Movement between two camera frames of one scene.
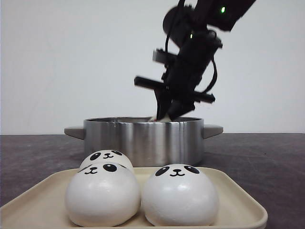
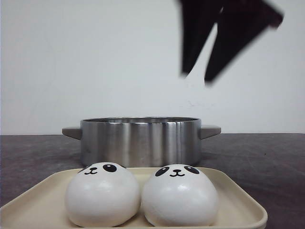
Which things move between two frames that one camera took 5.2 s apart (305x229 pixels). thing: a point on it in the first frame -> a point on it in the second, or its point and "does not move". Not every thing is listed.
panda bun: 180,195 does not move
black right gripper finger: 164,100 -> 199,18
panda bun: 103,195 does not move
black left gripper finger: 177,108 -> 240,22
